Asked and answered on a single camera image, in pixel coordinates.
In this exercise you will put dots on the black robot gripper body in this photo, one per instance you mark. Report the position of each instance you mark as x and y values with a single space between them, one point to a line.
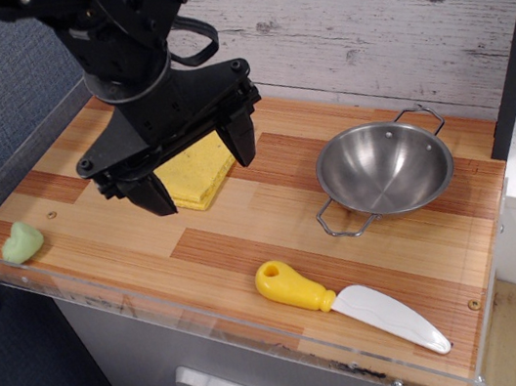
153 123

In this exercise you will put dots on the grey toy fridge cabinet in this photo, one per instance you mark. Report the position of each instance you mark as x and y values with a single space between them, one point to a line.
133 352

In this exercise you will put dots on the yellow handled white toy knife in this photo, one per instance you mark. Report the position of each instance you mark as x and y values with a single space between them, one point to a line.
278 282

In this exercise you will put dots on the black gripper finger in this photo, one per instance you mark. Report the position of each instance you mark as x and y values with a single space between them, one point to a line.
235 128
149 193

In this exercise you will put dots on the light green toy piece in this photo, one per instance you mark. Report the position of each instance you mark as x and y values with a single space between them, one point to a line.
24 241

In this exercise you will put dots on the clear acrylic table guard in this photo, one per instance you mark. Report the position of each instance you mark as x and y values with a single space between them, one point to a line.
201 265

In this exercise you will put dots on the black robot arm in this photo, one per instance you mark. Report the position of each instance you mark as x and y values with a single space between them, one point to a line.
153 67

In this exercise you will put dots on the stainless steel bowl with handles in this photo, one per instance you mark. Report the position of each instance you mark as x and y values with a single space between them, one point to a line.
385 168

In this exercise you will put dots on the folded yellow cloth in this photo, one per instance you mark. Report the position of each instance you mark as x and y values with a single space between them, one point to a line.
194 176

